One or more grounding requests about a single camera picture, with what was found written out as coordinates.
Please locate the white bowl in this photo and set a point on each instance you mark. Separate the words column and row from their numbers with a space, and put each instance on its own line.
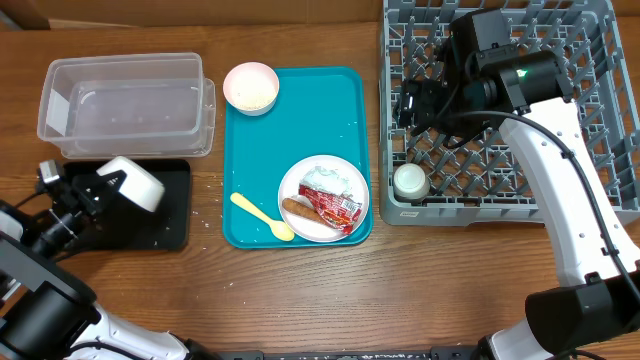
column 139, row 186

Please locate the brown sausage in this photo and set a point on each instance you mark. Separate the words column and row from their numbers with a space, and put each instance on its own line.
column 302, row 210

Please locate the grey dishwasher rack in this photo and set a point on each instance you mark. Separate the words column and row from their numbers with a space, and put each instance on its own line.
column 482, row 181

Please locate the white round plate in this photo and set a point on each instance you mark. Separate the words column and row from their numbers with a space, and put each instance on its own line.
column 312, row 231

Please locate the yellow plastic spoon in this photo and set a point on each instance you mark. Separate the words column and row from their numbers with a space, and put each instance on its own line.
column 278, row 228

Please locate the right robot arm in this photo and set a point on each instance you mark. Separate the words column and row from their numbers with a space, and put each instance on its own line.
column 488, row 83

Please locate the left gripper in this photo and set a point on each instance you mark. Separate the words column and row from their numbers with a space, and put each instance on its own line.
column 71, row 201

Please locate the white napkin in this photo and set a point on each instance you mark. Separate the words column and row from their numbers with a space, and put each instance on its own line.
column 327, row 181

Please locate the teal serving tray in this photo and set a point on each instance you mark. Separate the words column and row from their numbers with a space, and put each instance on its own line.
column 318, row 111

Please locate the red snack wrapper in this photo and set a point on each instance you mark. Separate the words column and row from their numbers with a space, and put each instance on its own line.
column 340, row 212

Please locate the black plastic tray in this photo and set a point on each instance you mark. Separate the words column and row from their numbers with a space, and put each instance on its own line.
column 126, row 226

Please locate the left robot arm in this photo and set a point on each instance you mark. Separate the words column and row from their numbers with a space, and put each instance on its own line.
column 58, row 317

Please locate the white plastic cup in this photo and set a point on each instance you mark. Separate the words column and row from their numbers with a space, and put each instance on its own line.
column 410, row 183

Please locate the clear plastic bin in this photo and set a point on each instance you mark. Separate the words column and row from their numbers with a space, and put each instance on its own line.
column 154, row 105

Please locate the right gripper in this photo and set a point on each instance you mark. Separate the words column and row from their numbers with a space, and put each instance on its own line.
column 425, row 94

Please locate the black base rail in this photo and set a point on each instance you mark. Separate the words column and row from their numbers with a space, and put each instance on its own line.
column 459, row 352

